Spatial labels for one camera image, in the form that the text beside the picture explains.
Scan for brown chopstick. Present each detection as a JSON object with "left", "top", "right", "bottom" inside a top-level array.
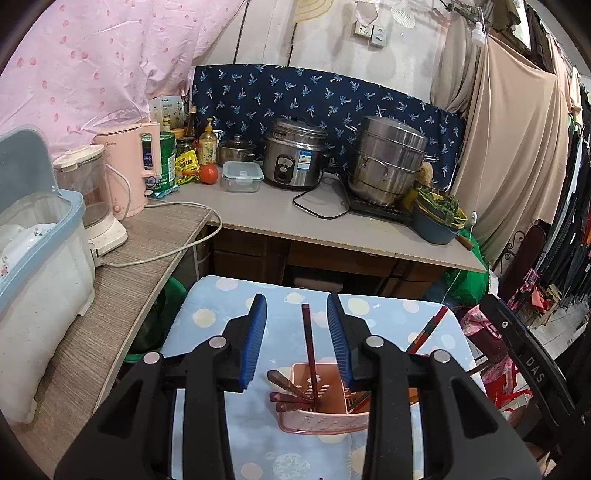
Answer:
[{"left": 267, "top": 369, "right": 317, "bottom": 407}]

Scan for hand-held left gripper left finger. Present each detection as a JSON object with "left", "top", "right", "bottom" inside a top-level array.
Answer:
[{"left": 54, "top": 294, "right": 268, "bottom": 480}]

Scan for small lidded steel pot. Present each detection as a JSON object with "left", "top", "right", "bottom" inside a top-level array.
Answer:
[{"left": 217, "top": 135, "right": 258, "bottom": 168}]

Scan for pink electric kettle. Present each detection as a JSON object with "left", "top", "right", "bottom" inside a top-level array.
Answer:
[{"left": 93, "top": 122, "right": 163, "bottom": 220}]

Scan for black induction cooktop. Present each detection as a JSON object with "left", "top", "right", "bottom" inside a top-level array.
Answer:
[{"left": 345, "top": 188, "right": 417, "bottom": 224}]

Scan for white plastic strainer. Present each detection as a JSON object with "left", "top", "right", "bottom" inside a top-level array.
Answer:
[{"left": 390, "top": 0, "right": 417, "bottom": 29}]

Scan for pink dotted sheet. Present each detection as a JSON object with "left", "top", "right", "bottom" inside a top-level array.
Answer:
[{"left": 0, "top": 0, "right": 243, "bottom": 155}]

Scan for pink perforated utensil basket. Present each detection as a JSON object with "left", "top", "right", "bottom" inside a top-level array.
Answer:
[{"left": 267, "top": 362, "right": 372, "bottom": 436}]

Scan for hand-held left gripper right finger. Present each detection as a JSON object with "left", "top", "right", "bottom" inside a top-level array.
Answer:
[{"left": 326, "top": 292, "right": 542, "bottom": 480}]

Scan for yellow snack packet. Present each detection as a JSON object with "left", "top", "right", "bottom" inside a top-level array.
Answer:
[{"left": 174, "top": 151, "right": 200, "bottom": 186}]

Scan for dark chair back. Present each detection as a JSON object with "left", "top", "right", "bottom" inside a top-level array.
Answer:
[{"left": 507, "top": 225, "right": 560, "bottom": 297}]

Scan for green plastic stool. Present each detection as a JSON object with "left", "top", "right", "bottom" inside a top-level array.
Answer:
[{"left": 124, "top": 276, "right": 186, "bottom": 366}]

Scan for steel steamer pot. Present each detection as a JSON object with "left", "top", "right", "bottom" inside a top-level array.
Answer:
[{"left": 345, "top": 115, "right": 431, "bottom": 207}]

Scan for white power cable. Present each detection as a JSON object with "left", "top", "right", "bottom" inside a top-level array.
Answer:
[{"left": 93, "top": 200, "right": 223, "bottom": 269}]

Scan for white storage box blue lid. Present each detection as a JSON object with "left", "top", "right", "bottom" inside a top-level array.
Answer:
[{"left": 0, "top": 129, "right": 96, "bottom": 425}]

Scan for blue bowl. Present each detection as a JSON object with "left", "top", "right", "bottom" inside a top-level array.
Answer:
[{"left": 412, "top": 203, "right": 468, "bottom": 246}]

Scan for white blender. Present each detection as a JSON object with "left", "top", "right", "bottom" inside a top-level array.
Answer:
[{"left": 52, "top": 144, "right": 129, "bottom": 257}]

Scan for red chopstick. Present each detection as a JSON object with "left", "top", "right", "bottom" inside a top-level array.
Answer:
[
  {"left": 406, "top": 316, "right": 441, "bottom": 355},
  {"left": 409, "top": 306, "right": 450, "bottom": 354}
]

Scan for steel rice cooker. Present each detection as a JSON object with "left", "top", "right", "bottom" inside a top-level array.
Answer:
[{"left": 262, "top": 117, "right": 332, "bottom": 190}]

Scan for pink patterned cloth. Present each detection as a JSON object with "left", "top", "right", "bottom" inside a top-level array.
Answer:
[{"left": 457, "top": 300, "right": 525, "bottom": 403}]

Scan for wooden side counter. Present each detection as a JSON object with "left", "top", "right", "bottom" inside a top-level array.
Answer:
[{"left": 13, "top": 202, "right": 219, "bottom": 464}]

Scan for glass food container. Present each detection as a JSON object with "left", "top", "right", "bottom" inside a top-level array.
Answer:
[{"left": 220, "top": 161, "right": 265, "bottom": 193}]

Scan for green tin can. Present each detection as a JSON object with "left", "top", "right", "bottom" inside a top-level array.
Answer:
[{"left": 158, "top": 131, "right": 179, "bottom": 193}]

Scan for white carton box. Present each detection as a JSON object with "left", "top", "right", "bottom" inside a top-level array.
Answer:
[{"left": 148, "top": 95, "right": 184, "bottom": 131}]

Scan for beige curtain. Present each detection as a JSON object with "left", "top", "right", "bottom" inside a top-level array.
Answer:
[{"left": 431, "top": 13, "right": 574, "bottom": 265}]

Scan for green plastic bag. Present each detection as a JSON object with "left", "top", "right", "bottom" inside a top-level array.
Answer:
[{"left": 442, "top": 269, "right": 491, "bottom": 306}]

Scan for dark blue floral cloth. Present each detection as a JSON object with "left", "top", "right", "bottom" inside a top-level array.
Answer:
[{"left": 191, "top": 64, "right": 468, "bottom": 191}]

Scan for blue planet-print tablecloth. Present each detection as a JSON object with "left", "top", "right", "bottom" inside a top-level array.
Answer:
[{"left": 161, "top": 275, "right": 476, "bottom": 480}]

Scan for yellow oil bottle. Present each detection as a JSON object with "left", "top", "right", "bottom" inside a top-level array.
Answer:
[{"left": 199, "top": 118, "right": 219, "bottom": 166}]

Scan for leafy green vegetables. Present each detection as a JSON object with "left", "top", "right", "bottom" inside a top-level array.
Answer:
[{"left": 414, "top": 186, "right": 463, "bottom": 223}]

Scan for black power cable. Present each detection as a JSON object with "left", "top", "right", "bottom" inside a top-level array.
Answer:
[{"left": 292, "top": 176, "right": 352, "bottom": 220}]

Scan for hanging dark clothes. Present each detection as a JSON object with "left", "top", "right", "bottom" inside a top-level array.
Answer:
[{"left": 538, "top": 9, "right": 591, "bottom": 324}]

